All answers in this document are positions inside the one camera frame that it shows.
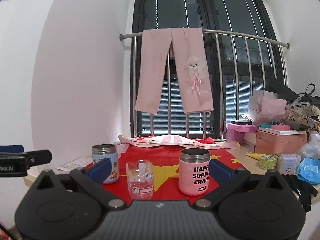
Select blue packet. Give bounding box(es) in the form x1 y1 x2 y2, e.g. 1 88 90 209
296 157 320 186

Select steel window railing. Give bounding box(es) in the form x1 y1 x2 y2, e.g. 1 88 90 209
119 29 291 140

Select small pink box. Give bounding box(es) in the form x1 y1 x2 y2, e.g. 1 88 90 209
227 123 258 142

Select pink pants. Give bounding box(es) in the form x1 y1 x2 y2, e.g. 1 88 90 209
134 27 214 115

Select clear plastic cup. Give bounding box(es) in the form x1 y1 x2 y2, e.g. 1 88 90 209
125 159 155 200

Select pink plastic bag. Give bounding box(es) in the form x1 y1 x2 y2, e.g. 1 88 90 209
253 97 288 126

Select flat white box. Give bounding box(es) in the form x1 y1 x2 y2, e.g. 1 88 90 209
257 126 307 134

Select white cardboard box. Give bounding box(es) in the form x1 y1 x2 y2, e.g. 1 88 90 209
248 90 275 123

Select small white carton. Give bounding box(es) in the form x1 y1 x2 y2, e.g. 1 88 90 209
279 153 302 175

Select clear plastic bag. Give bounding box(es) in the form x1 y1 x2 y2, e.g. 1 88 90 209
296 132 320 161

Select yellow paper cone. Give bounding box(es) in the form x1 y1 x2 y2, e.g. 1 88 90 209
245 151 263 161

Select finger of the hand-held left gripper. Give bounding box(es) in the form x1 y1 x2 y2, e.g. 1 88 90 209
23 150 53 170

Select pink steel cup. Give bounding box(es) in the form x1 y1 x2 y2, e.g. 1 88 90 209
178 148 211 196

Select black framed window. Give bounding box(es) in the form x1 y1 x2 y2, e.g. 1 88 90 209
130 0 288 140

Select patterned beige bag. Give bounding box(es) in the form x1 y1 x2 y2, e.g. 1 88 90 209
285 103 320 131

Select green tape roll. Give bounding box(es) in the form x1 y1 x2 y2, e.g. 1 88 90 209
258 155 277 170

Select large pink box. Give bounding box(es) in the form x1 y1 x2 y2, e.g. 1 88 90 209
254 129 308 156

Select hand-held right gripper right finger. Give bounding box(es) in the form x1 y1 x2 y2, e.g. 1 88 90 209
196 159 285 208

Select red flag cloth yellow stars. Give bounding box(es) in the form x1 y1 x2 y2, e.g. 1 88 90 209
83 137 246 205

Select white paper sheet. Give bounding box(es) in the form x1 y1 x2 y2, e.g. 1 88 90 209
56 158 88 174

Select black cloth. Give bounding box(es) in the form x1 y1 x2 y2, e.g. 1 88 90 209
282 173 318 213

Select black bag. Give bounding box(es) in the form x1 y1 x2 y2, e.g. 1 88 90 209
264 77 299 101

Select pink and white garment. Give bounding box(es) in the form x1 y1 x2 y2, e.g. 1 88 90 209
118 134 241 151

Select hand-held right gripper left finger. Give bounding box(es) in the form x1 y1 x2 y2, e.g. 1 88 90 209
31 158 128 208

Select blue cartoon steel cup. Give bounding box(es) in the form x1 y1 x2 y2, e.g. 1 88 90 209
91 144 120 184

